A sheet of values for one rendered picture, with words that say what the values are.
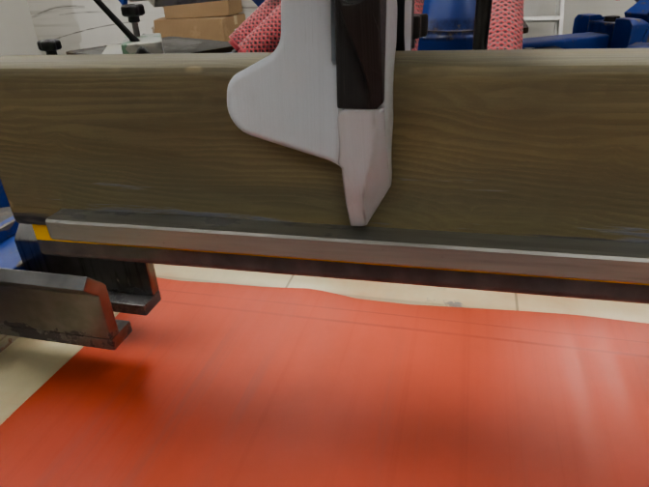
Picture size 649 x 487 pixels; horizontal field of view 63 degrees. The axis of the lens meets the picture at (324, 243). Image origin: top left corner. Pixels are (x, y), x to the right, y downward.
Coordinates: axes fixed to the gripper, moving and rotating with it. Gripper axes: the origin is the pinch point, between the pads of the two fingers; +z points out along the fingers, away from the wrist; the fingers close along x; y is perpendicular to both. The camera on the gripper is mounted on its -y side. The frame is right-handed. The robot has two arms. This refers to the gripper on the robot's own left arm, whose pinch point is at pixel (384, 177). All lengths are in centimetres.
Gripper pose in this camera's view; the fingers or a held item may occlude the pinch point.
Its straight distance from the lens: 22.7
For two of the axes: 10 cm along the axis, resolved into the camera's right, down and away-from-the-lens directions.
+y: -9.7, -0.8, 2.4
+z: 0.4, 8.8, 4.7
